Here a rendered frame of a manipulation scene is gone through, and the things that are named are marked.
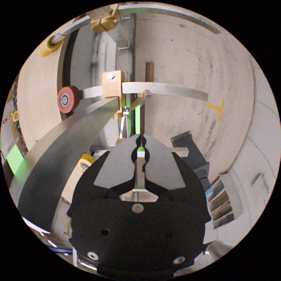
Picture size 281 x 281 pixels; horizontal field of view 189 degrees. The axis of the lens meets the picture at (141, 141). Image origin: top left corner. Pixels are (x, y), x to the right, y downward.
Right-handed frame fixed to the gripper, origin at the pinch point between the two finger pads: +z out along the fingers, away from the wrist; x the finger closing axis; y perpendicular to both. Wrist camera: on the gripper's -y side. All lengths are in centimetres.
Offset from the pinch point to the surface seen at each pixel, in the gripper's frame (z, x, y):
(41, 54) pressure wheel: 4.5, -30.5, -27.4
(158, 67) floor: 101, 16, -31
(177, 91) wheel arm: 14.8, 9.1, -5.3
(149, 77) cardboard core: 93, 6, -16
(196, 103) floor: 101, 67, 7
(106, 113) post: 4.7, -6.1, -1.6
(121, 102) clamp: 13.8, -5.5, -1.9
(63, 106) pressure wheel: 10.4, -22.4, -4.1
